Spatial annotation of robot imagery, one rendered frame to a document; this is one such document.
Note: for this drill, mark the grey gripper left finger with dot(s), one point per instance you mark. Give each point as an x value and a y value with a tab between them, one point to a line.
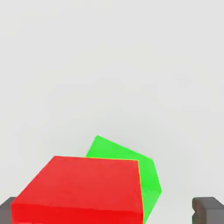
5	211

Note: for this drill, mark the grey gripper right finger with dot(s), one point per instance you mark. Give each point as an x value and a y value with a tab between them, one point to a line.
208	210

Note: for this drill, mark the small green cube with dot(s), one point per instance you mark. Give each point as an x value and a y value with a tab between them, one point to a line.
148	176

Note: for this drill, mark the small red cube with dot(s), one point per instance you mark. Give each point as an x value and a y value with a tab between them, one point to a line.
82	189

